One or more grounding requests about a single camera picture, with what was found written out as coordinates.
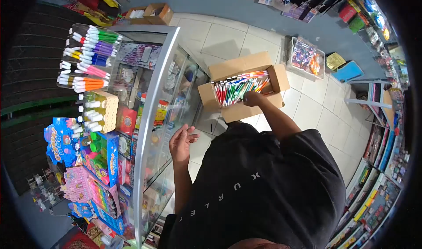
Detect person's left hand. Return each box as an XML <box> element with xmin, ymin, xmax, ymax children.
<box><xmin>169</xmin><ymin>124</ymin><xmax>200</xmax><ymax>164</ymax></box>

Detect person's right hand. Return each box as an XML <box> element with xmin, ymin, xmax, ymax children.
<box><xmin>243</xmin><ymin>91</ymin><xmax>265</xmax><ymax>108</ymax></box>

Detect person's left fingers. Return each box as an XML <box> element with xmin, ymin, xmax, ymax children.
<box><xmin>178</xmin><ymin>124</ymin><xmax>200</xmax><ymax>144</ymax></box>

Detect glass display counter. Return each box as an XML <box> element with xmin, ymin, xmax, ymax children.
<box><xmin>109</xmin><ymin>25</ymin><xmax>211</xmax><ymax>249</ymax></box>

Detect pile of coloured markers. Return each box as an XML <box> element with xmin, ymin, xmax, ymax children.
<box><xmin>213</xmin><ymin>70</ymin><xmax>271</xmax><ymax>108</ymax></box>

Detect open cardboard box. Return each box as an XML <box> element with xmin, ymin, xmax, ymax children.
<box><xmin>197</xmin><ymin>51</ymin><xmax>291</xmax><ymax>123</ymax></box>

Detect blue box of coloured bottles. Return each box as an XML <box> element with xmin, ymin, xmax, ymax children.
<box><xmin>80</xmin><ymin>132</ymin><xmax>119</xmax><ymax>187</ymax></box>

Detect basket of yellow markers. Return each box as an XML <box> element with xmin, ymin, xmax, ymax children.
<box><xmin>78</xmin><ymin>91</ymin><xmax>119</xmax><ymax>134</ymax></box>

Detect person's body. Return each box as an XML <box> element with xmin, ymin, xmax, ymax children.
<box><xmin>158</xmin><ymin>120</ymin><xmax>347</xmax><ymax>249</ymax></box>

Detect pink toy display box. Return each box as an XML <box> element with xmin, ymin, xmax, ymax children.
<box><xmin>62</xmin><ymin>165</ymin><xmax>121</xmax><ymax>218</ymax></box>

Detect blue toy display box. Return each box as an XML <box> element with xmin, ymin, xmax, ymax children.
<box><xmin>67</xmin><ymin>200</ymin><xmax>126</xmax><ymax>236</ymax></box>

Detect small brown cardboard box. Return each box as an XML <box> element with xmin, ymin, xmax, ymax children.
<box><xmin>124</xmin><ymin>6</ymin><xmax>149</xmax><ymax>25</ymax></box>
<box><xmin>143</xmin><ymin>3</ymin><xmax>174</xmax><ymax>26</ymax></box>

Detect clear marker display rack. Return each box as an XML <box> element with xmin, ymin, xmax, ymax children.
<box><xmin>57</xmin><ymin>24</ymin><xmax>123</xmax><ymax>94</ymax></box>

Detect blue toy display card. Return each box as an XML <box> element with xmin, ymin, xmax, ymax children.
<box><xmin>44</xmin><ymin>117</ymin><xmax>84</xmax><ymax>168</ymax></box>

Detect clear bin of toys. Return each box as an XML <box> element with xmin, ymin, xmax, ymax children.
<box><xmin>286</xmin><ymin>36</ymin><xmax>326</xmax><ymax>81</ymax></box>

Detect gold foil packet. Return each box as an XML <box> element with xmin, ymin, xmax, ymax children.
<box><xmin>326</xmin><ymin>52</ymin><xmax>347</xmax><ymax>72</ymax></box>

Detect full shop shelf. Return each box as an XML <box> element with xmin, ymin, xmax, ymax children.
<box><xmin>221</xmin><ymin>0</ymin><xmax>333</xmax><ymax>24</ymax></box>
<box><xmin>325</xmin><ymin>0</ymin><xmax>412</xmax><ymax>249</ymax></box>

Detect white step stool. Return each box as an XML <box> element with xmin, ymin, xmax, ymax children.
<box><xmin>344</xmin><ymin>79</ymin><xmax>395</xmax><ymax>128</ymax></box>

